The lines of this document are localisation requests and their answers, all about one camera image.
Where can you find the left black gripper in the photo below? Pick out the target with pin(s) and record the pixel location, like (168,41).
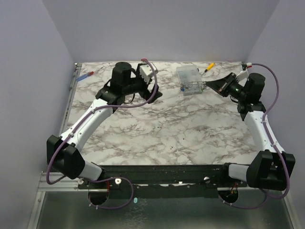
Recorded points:
(146,93)

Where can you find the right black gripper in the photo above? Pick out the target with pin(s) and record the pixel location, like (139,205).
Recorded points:
(227,85)

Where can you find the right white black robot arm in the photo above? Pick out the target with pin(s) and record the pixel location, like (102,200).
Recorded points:
(272,166)

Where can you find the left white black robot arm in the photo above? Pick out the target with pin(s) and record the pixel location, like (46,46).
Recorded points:
(64,151)

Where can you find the clear plastic screw box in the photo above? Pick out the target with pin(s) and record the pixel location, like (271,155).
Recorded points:
(189,73)

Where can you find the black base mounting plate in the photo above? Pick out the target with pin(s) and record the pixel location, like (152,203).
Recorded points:
(170,181)

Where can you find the yellow handled screwdriver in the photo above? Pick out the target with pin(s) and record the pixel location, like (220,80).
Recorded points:
(208,68)

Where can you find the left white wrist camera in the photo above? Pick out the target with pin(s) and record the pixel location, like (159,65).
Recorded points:
(146,72)

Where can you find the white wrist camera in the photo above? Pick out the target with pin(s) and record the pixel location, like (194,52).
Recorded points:
(146,72)
(244,74)

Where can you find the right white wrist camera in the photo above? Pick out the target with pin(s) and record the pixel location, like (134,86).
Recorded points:
(244,74)

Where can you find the blue red handled screwdriver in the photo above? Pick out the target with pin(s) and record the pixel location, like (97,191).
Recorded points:
(84,76)

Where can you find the aluminium left side rail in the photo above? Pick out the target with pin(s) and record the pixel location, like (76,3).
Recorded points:
(72,89)

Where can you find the aluminium rail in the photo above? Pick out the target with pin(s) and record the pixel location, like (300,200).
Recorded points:
(72,89)
(64,185)

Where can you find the aluminium front rail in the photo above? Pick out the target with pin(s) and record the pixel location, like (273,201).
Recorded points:
(64,185)

